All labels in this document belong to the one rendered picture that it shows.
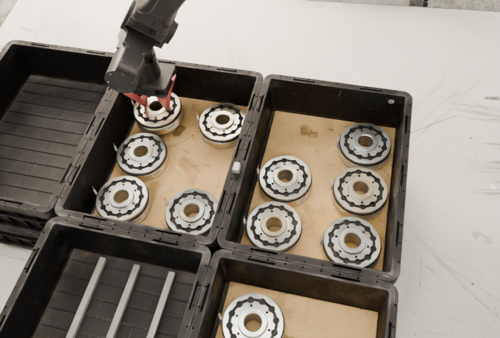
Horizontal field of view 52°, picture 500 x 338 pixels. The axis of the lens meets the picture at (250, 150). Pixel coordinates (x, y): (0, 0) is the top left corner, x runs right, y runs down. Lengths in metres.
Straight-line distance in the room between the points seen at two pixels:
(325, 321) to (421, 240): 0.33
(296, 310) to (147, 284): 0.27
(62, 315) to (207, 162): 0.39
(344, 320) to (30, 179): 0.69
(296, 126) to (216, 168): 0.20
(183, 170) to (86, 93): 0.33
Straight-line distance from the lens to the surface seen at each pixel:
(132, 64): 0.90
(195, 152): 1.09
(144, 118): 1.10
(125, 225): 0.91
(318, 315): 0.92
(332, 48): 1.46
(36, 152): 1.20
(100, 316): 0.97
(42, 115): 1.26
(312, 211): 1.00
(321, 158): 1.06
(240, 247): 0.86
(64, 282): 1.02
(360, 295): 0.88
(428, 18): 1.59
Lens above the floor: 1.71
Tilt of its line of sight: 55 degrees down
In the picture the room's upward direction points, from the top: 6 degrees counter-clockwise
